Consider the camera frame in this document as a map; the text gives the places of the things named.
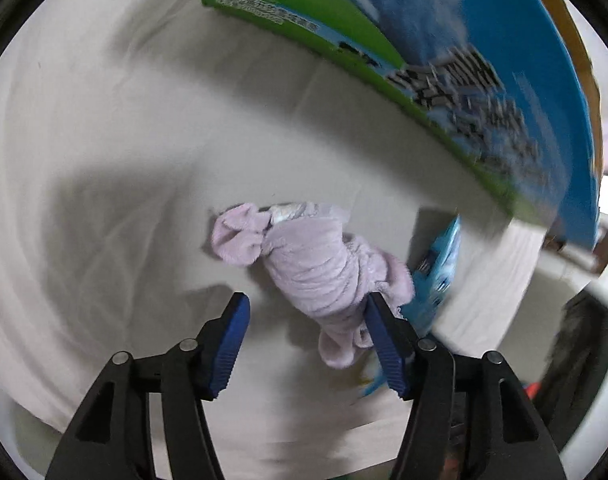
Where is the lilac fluffy cloth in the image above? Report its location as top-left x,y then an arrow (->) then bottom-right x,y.
211,202 -> 415,370

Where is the printed cardboard milk box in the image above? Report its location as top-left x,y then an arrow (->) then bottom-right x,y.
202,0 -> 599,249

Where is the grey white table cloth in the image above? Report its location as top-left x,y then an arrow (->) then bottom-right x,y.
0,0 -> 543,479

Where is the blue long snack packet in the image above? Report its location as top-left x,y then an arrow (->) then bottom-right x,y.
359,215 -> 461,399

